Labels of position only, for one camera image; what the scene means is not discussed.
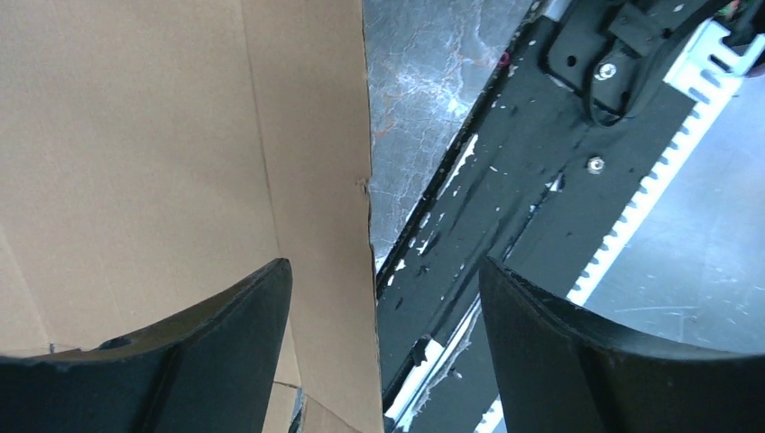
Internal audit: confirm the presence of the brown cardboard box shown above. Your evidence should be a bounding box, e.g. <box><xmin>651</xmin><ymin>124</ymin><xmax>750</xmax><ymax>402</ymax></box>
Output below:
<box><xmin>1</xmin><ymin>1</ymin><xmax>383</xmax><ymax>432</ymax></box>

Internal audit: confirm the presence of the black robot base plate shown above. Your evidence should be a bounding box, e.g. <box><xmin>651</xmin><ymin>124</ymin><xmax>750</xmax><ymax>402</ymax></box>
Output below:
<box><xmin>377</xmin><ymin>1</ymin><xmax>725</xmax><ymax>432</ymax></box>

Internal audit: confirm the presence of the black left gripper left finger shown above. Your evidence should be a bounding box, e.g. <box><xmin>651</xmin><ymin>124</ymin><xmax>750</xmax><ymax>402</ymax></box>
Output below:
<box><xmin>1</xmin><ymin>258</ymin><xmax>292</xmax><ymax>432</ymax></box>

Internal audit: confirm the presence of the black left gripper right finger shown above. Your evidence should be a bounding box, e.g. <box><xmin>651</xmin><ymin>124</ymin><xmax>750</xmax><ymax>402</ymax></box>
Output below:
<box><xmin>479</xmin><ymin>257</ymin><xmax>764</xmax><ymax>432</ymax></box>

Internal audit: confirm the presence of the white slotted cable duct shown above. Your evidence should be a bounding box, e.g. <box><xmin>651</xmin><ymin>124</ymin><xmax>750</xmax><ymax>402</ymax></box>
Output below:
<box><xmin>475</xmin><ymin>17</ymin><xmax>765</xmax><ymax>433</ymax></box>

